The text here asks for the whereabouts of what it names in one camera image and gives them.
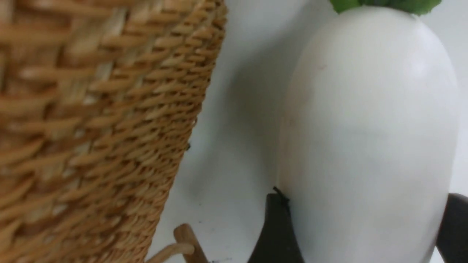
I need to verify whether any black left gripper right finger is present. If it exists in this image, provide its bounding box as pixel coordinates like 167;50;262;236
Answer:
436;193;468;263

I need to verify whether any white radish with leaves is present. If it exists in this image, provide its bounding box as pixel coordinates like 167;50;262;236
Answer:
277;0;460;263

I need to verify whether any woven wicker basket green lining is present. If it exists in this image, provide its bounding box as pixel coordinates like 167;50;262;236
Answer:
0;0;227;263

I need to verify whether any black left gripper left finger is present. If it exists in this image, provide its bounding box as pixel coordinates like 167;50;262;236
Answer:
248;187;304;263

